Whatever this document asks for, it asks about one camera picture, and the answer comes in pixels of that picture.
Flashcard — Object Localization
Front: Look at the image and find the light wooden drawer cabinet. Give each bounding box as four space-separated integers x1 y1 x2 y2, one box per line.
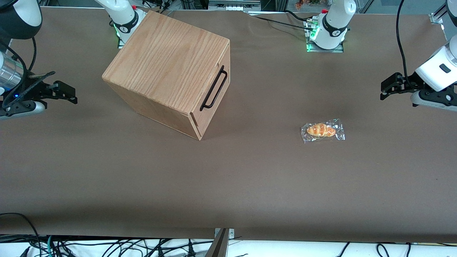
102 10 232 141

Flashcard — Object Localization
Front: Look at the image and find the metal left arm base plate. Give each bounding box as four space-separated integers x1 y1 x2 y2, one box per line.
306 18 345 53

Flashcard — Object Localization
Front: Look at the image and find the aluminium profile post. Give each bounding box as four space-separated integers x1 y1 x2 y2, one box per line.
430 0 451 25

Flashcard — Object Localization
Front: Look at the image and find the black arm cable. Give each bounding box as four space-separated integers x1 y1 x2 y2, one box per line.
396 0 410 90
28 37 37 71

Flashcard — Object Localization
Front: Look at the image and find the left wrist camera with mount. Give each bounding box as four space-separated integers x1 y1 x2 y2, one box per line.
411 89 457 112

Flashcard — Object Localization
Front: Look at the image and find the croissant in clear plastic wrapper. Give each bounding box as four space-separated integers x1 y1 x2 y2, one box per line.
301 119 346 144

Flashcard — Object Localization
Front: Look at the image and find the aluminium frame rack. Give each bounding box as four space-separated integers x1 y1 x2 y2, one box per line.
208 0 262 11

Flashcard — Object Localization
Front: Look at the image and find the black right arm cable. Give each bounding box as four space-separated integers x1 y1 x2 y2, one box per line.
28 37 37 71

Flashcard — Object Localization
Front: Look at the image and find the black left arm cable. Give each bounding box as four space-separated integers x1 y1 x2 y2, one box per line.
396 0 410 90

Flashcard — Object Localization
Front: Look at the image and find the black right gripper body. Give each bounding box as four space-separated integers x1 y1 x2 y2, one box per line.
4 77 54 107

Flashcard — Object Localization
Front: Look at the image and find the black looped floor cable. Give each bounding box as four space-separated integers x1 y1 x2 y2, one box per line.
0 213 40 250

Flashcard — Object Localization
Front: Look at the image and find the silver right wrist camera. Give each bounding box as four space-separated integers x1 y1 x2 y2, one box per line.
0 101 47 120

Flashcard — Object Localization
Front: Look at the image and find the long black cable on table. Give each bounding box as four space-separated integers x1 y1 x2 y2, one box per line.
254 16 310 30

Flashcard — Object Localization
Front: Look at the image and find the dark metal bar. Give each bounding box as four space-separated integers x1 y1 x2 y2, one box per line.
204 228 230 257

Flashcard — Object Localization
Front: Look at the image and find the wooden drawer with black handle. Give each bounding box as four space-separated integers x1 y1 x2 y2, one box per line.
190 39 232 125

